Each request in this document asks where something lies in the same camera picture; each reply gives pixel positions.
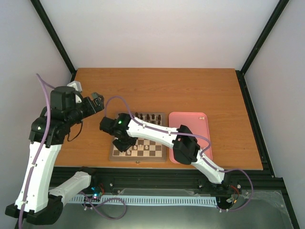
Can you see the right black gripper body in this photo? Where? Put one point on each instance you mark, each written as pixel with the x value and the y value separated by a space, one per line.
pixel 125 143

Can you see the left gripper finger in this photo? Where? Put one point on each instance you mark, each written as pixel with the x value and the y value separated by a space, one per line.
pixel 99 102
pixel 95 95

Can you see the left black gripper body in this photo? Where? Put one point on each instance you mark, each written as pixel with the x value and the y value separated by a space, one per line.
pixel 89 110

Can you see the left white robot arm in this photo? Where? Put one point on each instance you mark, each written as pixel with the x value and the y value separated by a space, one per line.
pixel 36 203

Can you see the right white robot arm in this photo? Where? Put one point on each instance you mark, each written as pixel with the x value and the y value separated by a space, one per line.
pixel 188 148

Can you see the dark chess pieces row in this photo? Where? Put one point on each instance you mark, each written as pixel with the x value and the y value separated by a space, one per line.
pixel 151 117

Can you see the pink plastic tray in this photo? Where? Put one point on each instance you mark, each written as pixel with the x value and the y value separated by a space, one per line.
pixel 197 127

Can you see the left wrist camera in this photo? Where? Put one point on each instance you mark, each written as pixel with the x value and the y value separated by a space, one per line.
pixel 65 98

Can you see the light blue cable duct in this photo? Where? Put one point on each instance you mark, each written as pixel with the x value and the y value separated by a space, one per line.
pixel 156 200

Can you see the black frame post left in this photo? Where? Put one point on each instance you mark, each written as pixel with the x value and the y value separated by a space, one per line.
pixel 53 35

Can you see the black frame post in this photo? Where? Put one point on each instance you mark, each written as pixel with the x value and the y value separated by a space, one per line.
pixel 271 22
pixel 53 35

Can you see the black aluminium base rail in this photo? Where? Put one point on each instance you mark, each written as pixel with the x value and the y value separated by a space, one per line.
pixel 113 179

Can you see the black frame post right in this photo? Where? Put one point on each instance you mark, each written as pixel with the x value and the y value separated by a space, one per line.
pixel 271 22

